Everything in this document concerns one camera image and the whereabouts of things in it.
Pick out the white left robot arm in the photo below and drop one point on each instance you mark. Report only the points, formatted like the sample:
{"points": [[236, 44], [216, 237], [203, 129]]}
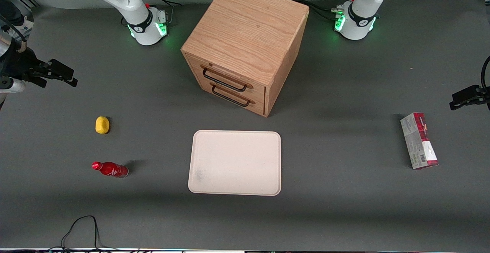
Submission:
{"points": [[363, 19]]}

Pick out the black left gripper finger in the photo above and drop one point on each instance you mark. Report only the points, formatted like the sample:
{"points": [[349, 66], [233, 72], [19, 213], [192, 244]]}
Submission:
{"points": [[469, 95], [488, 100]]}

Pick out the yellow lemon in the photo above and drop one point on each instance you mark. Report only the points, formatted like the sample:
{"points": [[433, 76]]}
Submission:
{"points": [[102, 125]]}

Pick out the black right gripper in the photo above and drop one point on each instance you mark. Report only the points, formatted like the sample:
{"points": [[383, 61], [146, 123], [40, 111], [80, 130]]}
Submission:
{"points": [[18, 64]]}

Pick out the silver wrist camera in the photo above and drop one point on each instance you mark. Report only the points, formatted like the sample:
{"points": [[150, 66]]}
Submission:
{"points": [[11, 85]]}

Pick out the aluminium frame rail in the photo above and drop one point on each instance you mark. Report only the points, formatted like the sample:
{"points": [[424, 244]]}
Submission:
{"points": [[30, 2]]}

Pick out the red plaid cardboard box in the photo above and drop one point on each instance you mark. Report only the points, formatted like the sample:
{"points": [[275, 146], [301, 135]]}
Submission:
{"points": [[419, 140]]}

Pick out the white blue background box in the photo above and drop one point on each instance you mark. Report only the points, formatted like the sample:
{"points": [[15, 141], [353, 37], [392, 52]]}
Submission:
{"points": [[26, 25]]}

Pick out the red coke bottle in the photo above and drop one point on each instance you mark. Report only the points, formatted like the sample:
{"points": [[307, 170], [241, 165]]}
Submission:
{"points": [[111, 169]]}

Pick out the oak wooden drawer cabinet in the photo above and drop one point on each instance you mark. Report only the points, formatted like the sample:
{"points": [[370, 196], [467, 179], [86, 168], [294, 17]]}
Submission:
{"points": [[245, 27]]}

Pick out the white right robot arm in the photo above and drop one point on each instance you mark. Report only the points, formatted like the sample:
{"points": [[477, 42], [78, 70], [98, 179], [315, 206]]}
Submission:
{"points": [[126, 0]]}

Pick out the wooden drawer front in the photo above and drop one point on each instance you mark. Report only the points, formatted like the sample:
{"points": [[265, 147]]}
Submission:
{"points": [[203, 88], [256, 92]]}

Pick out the beige rectangular tray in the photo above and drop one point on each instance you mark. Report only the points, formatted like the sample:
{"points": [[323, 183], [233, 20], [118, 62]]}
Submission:
{"points": [[235, 163]]}

